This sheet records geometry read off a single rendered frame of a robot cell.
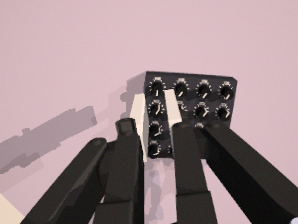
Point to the black knob box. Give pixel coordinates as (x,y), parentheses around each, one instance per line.
(197,94)

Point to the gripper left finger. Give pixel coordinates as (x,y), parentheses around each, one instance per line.
(73,196)

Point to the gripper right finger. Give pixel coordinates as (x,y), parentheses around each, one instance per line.
(262,192)

